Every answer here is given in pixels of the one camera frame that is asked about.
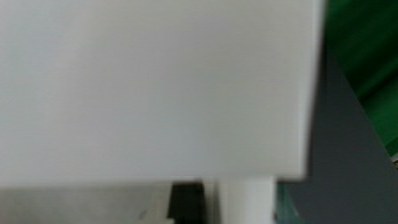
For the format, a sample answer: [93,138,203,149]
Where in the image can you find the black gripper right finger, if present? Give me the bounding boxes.
[276,184,301,224]

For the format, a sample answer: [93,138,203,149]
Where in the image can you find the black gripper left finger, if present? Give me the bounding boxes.
[170,182,209,224]

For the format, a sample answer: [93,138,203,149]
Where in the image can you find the white drawer cabinet box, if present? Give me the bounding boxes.
[0,0,326,224]

